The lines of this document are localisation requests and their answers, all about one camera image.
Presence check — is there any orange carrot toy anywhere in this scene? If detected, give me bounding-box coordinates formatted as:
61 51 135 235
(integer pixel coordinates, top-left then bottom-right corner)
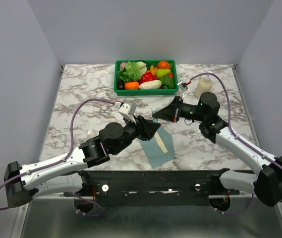
124 81 139 90

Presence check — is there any green pepper toy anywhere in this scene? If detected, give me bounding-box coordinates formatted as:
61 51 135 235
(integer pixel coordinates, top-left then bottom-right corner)
160 76 174 89

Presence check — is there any green lettuce toy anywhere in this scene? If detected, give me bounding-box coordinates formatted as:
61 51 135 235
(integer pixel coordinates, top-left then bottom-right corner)
118 61 147 83

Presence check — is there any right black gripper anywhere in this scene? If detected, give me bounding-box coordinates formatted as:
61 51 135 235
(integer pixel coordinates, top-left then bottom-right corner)
153 96 206 123

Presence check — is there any beige pump bottle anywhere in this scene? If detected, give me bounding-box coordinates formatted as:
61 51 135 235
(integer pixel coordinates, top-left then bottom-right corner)
194 74 213 99

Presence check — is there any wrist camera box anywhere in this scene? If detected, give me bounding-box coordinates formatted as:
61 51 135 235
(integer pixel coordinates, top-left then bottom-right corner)
118 101 137 123
177 81 188 99

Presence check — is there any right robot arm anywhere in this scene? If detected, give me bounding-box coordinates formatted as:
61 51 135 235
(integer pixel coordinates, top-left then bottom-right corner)
153 92 282 207

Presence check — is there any green plastic crate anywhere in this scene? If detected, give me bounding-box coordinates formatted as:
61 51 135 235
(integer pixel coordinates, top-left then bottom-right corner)
113 59 178 96

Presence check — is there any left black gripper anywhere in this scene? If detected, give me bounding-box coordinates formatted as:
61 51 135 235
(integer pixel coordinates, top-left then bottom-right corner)
111 115 162 156

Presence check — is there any red pepper toy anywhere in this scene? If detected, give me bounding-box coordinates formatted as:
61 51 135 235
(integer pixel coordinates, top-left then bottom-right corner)
139 72 158 85

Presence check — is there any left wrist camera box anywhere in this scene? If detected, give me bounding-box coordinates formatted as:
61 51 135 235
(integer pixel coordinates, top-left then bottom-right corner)
118 101 137 123

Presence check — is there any orange pumpkin toy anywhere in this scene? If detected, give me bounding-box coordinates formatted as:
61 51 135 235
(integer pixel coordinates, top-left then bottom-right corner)
157 61 171 70

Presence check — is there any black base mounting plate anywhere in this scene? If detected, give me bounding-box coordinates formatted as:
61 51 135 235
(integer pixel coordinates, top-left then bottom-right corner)
77 171 229 207

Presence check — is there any blue-grey envelope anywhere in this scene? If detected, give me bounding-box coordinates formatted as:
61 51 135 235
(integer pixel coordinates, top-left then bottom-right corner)
139 127 175 168

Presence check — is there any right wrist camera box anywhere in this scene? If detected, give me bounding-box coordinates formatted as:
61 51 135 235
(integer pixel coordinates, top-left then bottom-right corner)
177 81 188 99

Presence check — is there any white radish toy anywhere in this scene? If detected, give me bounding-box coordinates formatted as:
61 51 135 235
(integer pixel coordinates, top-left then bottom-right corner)
139 80 162 90

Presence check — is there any green pear toy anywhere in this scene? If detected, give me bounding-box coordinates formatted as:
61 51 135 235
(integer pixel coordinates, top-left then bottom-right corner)
155 68 171 79

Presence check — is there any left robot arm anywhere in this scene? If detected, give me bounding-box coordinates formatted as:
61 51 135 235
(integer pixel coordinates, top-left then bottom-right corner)
4 116 161 208

